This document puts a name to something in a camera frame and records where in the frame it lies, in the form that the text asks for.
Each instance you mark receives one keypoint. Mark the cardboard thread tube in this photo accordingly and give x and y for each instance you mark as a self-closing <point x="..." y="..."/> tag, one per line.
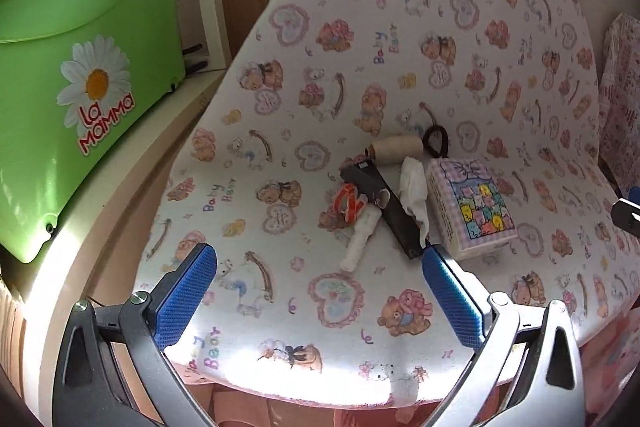
<point x="395" y="148"/>

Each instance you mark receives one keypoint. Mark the orange and white wrapper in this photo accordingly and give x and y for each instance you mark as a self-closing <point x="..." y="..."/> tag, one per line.
<point x="350" y="204"/>

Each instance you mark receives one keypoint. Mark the pink checked tissue packet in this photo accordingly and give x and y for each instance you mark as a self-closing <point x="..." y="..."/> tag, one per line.
<point x="475" y="207"/>

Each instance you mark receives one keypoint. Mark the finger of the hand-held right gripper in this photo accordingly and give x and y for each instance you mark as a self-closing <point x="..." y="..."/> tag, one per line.
<point x="630" y="219"/>

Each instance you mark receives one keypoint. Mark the white tissue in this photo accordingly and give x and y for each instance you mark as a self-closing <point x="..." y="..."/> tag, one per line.
<point x="412" y="182"/>

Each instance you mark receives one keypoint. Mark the green plastic storage box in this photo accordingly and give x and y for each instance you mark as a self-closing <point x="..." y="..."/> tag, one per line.
<point x="75" y="7"/>

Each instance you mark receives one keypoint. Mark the white paper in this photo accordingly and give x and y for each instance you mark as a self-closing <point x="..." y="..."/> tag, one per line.
<point x="357" y="239"/>

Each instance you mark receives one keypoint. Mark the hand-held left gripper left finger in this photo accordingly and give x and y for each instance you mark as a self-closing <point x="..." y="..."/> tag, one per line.
<point x="185" y="292"/>

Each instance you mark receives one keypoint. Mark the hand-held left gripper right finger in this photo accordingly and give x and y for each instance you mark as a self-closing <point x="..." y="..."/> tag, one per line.
<point x="452" y="297"/>

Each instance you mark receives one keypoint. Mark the red patterned cloth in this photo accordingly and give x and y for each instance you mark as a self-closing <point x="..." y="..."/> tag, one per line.
<point x="620" y="107"/>

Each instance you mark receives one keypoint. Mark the bear printed blanket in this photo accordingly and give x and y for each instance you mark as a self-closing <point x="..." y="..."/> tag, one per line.
<point x="350" y="57"/>

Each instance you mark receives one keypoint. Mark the pink printed towel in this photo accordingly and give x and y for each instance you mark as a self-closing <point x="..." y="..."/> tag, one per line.
<point x="615" y="357"/>

